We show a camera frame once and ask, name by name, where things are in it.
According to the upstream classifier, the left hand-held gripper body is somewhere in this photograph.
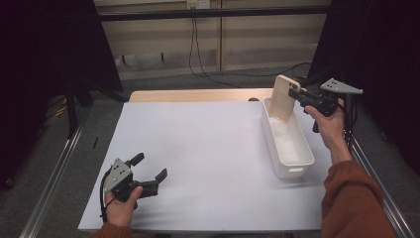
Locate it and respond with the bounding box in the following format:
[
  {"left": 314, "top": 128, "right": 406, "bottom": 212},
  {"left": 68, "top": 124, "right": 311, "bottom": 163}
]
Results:
[{"left": 104, "top": 158, "right": 160, "bottom": 203}]

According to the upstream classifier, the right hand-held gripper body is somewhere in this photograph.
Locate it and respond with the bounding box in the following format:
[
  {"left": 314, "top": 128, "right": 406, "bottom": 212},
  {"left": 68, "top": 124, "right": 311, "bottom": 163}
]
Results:
[{"left": 298, "top": 77, "right": 365, "bottom": 117}]

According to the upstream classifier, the beige phone case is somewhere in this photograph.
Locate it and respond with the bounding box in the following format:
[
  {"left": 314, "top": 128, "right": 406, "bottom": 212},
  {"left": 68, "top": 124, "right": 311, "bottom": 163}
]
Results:
[{"left": 268, "top": 74, "right": 302, "bottom": 124}]

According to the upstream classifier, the white plastic storage box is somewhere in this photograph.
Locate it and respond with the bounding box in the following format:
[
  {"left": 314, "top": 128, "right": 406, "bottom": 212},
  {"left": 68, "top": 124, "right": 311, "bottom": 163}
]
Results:
[{"left": 261, "top": 97, "right": 316, "bottom": 180}]

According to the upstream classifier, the person's right hand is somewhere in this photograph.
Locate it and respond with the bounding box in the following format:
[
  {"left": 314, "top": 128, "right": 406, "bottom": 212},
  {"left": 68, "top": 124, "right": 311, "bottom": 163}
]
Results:
[{"left": 304, "top": 98, "right": 347, "bottom": 150}]

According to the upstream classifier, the person's left hand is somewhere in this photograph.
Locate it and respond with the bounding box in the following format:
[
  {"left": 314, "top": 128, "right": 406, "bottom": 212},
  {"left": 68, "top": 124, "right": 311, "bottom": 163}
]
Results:
[{"left": 104, "top": 185, "right": 145, "bottom": 228}]

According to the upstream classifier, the white table mat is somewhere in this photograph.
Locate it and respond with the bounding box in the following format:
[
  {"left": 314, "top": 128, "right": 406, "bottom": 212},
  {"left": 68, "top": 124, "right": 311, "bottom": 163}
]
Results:
[{"left": 77, "top": 100, "right": 333, "bottom": 232}]

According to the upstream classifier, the black metal stand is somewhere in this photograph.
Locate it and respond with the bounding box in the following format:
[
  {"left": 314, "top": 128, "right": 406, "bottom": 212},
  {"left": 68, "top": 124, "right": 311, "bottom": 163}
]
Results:
[{"left": 63, "top": 82, "right": 97, "bottom": 140}]

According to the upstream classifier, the black curtain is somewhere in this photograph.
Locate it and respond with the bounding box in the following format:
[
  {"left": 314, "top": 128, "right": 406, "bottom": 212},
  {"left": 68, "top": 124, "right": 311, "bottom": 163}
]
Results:
[
  {"left": 306, "top": 0, "right": 420, "bottom": 173},
  {"left": 0, "top": 0, "right": 124, "bottom": 191}
]

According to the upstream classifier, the wooden table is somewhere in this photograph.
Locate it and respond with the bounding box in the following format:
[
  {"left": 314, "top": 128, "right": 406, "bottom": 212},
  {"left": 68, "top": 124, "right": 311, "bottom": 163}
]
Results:
[{"left": 128, "top": 87, "right": 275, "bottom": 103}]

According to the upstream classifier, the black metal crossbar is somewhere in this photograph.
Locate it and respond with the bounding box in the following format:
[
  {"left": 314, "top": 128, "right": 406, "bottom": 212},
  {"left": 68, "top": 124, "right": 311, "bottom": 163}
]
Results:
[{"left": 95, "top": 5, "right": 331, "bottom": 23}]

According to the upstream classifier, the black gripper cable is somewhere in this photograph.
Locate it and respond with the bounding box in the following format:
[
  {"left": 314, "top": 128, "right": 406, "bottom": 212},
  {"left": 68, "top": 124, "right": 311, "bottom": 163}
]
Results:
[
  {"left": 341, "top": 93, "right": 356, "bottom": 150},
  {"left": 99, "top": 168, "right": 115, "bottom": 223}
]

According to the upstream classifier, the aluminium frame rail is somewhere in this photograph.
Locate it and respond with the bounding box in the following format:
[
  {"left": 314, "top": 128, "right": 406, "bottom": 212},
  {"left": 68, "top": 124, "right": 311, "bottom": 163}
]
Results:
[
  {"left": 19, "top": 108, "right": 92, "bottom": 238},
  {"left": 350, "top": 137, "right": 415, "bottom": 238}
]

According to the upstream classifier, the black power cable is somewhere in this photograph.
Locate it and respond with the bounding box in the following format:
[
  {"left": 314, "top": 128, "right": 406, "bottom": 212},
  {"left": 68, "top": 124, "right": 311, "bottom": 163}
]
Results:
[
  {"left": 188, "top": 17, "right": 244, "bottom": 89},
  {"left": 192, "top": 17, "right": 313, "bottom": 78}
]

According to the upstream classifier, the white wall socket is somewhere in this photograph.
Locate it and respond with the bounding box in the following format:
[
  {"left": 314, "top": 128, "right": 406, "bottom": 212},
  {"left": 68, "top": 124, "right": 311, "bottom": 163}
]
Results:
[{"left": 186, "top": 0, "right": 211, "bottom": 10}]

